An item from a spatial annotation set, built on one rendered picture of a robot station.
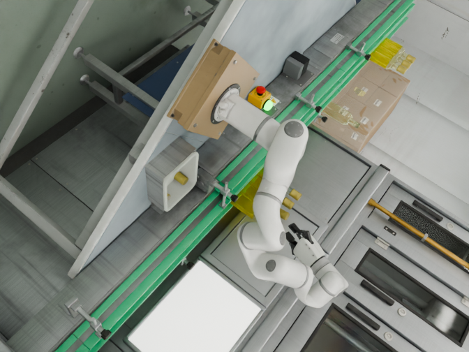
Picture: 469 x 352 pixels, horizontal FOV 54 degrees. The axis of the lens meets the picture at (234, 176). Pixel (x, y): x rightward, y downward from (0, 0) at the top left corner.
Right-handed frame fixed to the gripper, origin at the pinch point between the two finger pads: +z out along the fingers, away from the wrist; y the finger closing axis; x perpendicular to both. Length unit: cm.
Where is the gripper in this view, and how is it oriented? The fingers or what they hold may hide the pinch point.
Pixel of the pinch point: (291, 232)
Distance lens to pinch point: 178.3
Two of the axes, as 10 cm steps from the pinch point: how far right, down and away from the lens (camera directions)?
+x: -7.7, 2.6, -5.8
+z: -5.8, -6.9, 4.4
